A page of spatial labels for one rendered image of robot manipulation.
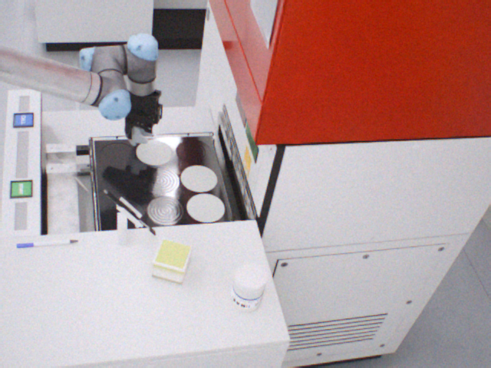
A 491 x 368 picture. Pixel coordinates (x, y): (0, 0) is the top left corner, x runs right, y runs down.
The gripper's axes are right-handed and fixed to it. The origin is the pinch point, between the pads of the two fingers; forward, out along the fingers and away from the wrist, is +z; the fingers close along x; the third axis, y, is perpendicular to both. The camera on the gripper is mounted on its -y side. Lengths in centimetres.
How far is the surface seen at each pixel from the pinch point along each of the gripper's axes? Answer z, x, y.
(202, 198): 1.7, -10.5, 25.4
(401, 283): 33, 10, 89
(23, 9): 91, 165, -147
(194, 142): 1.7, 9.0, 15.8
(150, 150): 1.6, 0.2, 5.6
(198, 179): 1.7, -4.3, 22.0
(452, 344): 92, 36, 127
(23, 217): -4.0, -40.0, -10.8
